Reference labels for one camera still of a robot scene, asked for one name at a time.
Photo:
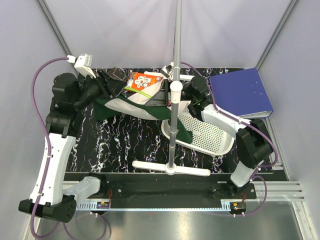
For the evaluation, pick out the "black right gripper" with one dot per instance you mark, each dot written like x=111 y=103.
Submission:
x=161 y=98

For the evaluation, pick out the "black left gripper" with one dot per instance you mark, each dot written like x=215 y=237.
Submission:
x=110 y=87

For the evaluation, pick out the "lime green clothes hanger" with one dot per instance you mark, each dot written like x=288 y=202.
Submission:
x=137 y=91

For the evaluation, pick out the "green and white t shirt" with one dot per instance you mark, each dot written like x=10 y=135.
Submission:
x=134 y=105

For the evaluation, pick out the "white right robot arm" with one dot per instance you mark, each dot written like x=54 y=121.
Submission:
x=252 y=138

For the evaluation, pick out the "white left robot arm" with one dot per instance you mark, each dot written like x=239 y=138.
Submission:
x=71 y=94

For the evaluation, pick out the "dark brown book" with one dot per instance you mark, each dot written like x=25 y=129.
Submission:
x=116 y=73

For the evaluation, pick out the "orange book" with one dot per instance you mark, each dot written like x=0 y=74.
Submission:
x=140 y=81

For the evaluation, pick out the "white perforated plastic basket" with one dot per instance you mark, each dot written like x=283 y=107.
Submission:
x=206 y=138

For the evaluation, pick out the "grey clothes rack stand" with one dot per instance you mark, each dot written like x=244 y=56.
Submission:
x=175 y=112

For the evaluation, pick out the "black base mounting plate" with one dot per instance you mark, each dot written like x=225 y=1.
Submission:
x=124 y=185

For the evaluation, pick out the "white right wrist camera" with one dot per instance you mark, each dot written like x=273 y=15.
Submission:
x=167 y=71

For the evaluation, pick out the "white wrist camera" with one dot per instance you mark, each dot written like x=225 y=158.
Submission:
x=83 y=66
x=167 y=71

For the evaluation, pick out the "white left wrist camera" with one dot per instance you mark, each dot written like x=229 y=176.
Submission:
x=83 y=66

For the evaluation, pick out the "blue ring binder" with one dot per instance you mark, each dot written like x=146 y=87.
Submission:
x=241 y=93

